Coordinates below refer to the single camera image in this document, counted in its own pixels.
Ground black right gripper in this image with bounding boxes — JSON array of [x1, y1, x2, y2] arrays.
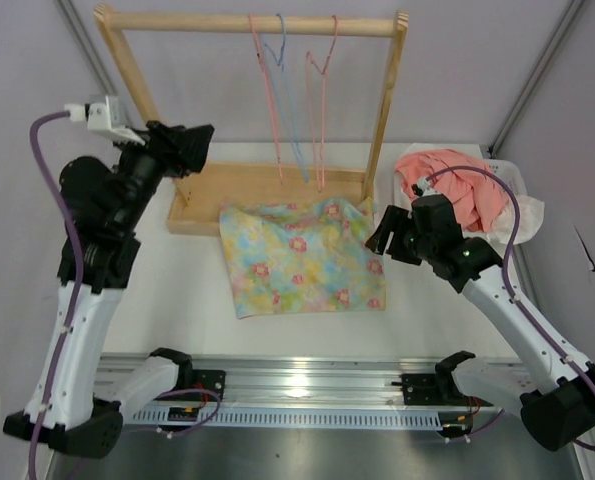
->
[[365, 205, 436, 266]]

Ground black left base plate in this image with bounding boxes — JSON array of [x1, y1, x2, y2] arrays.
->
[[191, 369, 227, 399]]

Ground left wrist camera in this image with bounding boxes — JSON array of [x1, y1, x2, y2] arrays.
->
[[64, 95, 146, 145]]

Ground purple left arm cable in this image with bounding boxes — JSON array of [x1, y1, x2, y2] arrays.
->
[[26, 110, 223, 480]]

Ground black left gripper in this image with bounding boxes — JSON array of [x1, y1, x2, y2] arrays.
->
[[115, 117, 216, 229]]

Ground blue wire hanger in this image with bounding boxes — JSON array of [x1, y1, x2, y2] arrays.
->
[[260, 13, 310, 183]]

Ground right pink wire hanger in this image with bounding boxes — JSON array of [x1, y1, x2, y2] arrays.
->
[[305, 15, 339, 193]]

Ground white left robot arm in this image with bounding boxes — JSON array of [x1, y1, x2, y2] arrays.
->
[[3, 121, 214, 459]]

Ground floral pastel skirt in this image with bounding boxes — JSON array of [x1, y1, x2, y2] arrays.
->
[[219, 198, 386, 318]]

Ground aluminium mounting rail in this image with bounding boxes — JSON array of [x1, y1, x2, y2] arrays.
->
[[91, 353, 533, 407]]

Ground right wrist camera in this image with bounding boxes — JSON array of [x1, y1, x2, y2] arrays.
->
[[411, 177, 440, 198]]

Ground white slotted cable duct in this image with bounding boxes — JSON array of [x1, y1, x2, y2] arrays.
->
[[126, 405, 465, 431]]

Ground wooden hanger rack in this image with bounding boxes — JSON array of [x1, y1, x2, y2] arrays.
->
[[94, 4, 409, 236]]

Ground white sheer garment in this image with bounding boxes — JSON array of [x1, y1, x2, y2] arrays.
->
[[486, 195, 545, 245]]

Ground pink wire hanger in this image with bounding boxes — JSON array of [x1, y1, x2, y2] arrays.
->
[[305, 15, 339, 193], [247, 13, 283, 181]]

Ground coral pink garment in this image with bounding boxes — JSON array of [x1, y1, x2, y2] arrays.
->
[[395, 149, 509, 233]]

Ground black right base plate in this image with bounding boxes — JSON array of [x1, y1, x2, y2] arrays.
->
[[390, 373, 454, 406]]

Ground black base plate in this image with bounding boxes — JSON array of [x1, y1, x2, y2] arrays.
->
[[390, 373, 454, 406], [191, 369, 227, 399]]

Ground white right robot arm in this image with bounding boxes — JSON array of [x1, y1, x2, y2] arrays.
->
[[366, 194, 595, 451]]

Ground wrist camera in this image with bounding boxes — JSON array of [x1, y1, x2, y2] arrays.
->
[[64, 95, 146, 145], [411, 177, 440, 198]]

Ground left pink wire hanger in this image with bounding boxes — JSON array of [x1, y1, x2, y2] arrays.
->
[[247, 13, 283, 181]]

